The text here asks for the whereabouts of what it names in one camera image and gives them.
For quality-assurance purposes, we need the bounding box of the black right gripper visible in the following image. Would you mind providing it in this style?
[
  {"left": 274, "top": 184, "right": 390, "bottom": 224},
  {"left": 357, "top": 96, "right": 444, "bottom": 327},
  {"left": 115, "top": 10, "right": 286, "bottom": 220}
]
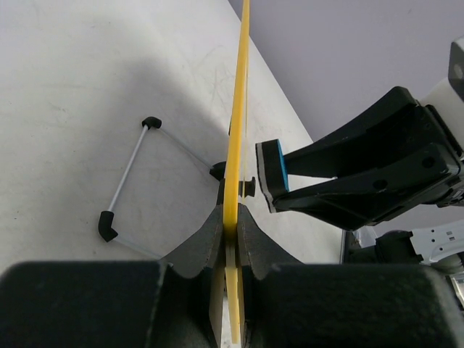
[{"left": 275, "top": 86, "right": 463, "bottom": 231}]

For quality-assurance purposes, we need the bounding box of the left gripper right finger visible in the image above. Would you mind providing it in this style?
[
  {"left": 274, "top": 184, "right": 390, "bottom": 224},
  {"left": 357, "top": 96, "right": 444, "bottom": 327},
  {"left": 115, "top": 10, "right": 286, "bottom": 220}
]
[{"left": 238, "top": 206, "right": 463, "bottom": 347}]

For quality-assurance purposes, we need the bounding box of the black right whiteboard foot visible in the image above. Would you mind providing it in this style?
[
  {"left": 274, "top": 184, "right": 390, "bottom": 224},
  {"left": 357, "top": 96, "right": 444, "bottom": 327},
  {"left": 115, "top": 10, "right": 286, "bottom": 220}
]
[{"left": 239, "top": 177, "right": 256, "bottom": 198}]

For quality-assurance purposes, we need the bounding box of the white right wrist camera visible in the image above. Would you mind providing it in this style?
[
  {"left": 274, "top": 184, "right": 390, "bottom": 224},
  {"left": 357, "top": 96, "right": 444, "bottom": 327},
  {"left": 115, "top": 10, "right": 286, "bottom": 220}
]
[{"left": 420, "top": 36, "right": 463, "bottom": 147}]

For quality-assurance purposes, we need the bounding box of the yellow framed whiteboard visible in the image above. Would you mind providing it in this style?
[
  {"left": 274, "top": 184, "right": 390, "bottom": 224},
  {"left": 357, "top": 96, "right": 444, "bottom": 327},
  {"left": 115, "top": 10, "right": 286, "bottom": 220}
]
[{"left": 223, "top": 1, "right": 250, "bottom": 344}]

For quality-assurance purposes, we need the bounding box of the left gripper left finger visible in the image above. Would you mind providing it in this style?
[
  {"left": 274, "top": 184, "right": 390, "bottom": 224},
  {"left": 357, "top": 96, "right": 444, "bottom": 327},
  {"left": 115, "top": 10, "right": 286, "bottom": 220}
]
[{"left": 1, "top": 207, "right": 223, "bottom": 347}]

